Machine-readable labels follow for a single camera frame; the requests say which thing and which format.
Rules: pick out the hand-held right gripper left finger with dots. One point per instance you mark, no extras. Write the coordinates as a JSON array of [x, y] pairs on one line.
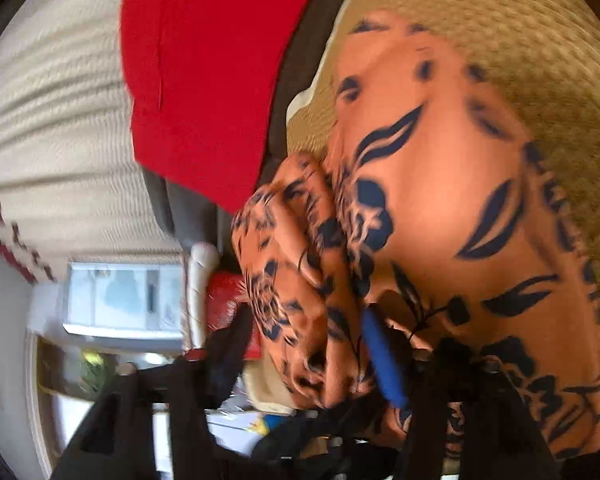
[[225, 360]]

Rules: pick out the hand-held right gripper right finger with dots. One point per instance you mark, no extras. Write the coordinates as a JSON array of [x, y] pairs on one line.
[[385, 360]]

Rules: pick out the orange floral printed garment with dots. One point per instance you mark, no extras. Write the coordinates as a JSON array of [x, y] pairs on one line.
[[455, 185]]

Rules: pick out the red printed pillow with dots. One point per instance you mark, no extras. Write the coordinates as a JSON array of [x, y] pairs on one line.
[[226, 291]]

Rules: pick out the white pillow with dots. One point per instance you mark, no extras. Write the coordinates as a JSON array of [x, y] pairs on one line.
[[200, 280]]

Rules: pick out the window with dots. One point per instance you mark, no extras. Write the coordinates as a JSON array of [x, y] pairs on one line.
[[120, 295]]

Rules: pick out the red cloth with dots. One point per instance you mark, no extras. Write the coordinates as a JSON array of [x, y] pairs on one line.
[[205, 85]]

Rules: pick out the cream curtain with red trim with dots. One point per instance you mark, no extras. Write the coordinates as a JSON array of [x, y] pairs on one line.
[[55, 135]]

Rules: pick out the woven straw mat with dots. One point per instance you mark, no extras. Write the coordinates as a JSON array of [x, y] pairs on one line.
[[480, 20]]

